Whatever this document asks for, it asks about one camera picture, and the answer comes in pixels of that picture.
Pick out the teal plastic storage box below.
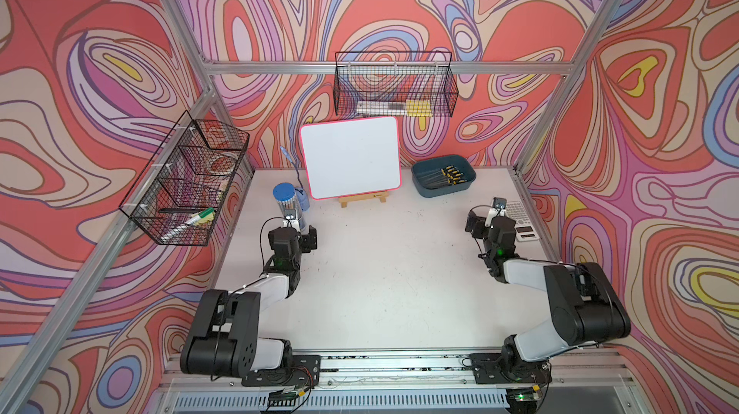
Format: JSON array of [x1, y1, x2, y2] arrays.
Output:
[[411, 154, 477, 198]]

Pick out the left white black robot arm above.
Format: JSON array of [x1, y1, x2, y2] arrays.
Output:
[[180, 226, 318, 381]]

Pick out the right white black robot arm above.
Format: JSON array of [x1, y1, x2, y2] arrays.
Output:
[[465, 209, 631, 380]]

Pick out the blue lid cylinder container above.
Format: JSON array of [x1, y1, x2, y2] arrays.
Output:
[[273, 183, 305, 230]]

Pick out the white calculator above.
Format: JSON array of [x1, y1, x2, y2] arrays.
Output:
[[504, 200, 540, 243]]

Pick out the wooden board stand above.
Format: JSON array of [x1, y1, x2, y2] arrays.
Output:
[[338, 191, 390, 208]]

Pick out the green white marker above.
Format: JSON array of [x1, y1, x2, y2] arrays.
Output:
[[162, 208, 216, 241]]

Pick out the yellow item in basket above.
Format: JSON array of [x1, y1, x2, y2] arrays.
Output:
[[404, 99, 434, 117]]

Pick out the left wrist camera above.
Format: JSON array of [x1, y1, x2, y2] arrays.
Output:
[[283, 214, 302, 232]]

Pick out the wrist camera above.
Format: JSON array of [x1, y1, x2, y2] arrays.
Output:
[[489, 198, 507, 219], [283, 214, 302, 232]]

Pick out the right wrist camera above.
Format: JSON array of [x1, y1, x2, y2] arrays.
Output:
[[489, 198, 507, 219]]

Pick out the white board pink frame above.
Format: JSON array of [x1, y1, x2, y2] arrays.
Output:
[[299, 117, 402, 200]]

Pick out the left black wire basket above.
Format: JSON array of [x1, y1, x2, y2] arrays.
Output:
[[119, 112, 250, 246]]

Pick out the black wire basket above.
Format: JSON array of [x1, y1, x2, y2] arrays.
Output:
[[333, 48, 459, 119], [119, 112, 250, 246]]

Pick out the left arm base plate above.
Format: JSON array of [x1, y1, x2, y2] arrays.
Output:
[[242, 354, 321, 388]]

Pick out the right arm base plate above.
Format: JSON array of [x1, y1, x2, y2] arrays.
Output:
[[469, 352, 552, 385]]

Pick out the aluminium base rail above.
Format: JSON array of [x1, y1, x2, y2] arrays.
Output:
[[145, 348, 651, 413]]

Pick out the back black wire basket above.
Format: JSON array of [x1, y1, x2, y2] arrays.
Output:
[[333, 48, 459, 119]]

